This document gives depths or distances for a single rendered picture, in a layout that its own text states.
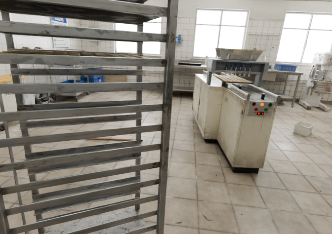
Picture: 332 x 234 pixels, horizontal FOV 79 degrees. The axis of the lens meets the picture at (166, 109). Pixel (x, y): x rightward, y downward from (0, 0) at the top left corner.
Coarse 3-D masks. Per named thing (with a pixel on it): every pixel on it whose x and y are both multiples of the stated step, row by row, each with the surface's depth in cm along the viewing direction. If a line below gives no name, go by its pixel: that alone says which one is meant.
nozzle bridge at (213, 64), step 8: (208, 64) 273; (216, 64) 263; (224, 64) 263; (232, 64) 263; (240, 64) 263; (248, 64) 263; (256, 64) 263; (264, 64) 257; (208, 72) 271; (224, 72) 261; (232, 72) 261; (240, 72) 261; (248, 72) 261; (256, 72) 261; (264, 72) 258; (208, 80) 271; (256, 80) 278
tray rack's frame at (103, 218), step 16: (16, 64) 95; (16, 80) 97; (0, 96) 79; (16, 96) 99; (16, 176) 91; (32, 176) 113; (0, 192) 69; (32, 192) 116; (0, 208) 69; (128, 208) 148; (0, 224) 70; (64, 224) 132; (80, 224) 133; (96, 224) 133; (128, 224) 135; (144, 224) 135
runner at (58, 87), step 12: (0, 84) 61; (12, 84) 62; (24, 84) 63; (36, 84) 64; (48, 84) 66; (60, 84) 67; (72, 84) 68; (84, 84) 70; (96, 84) 71; (108, 84) 73; (120, 84) 74; (132, 84) 76; (144, 84) 78; (156, 84) 80
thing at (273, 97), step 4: (240, 84) 286; (244, 84) 273; (248, 84) 260; (248, 88) 260; (252, 88) 247; (256, 88) 236; (260, 88) 230; (256, 92) 236; (260, 92) 227; (264, 92) 218; (268, 92) 210; (268, 96) 209; (272, 96) 202; (276, 96) 195; (280, 96) 193; (272, 100) 202; (276, 100) 195
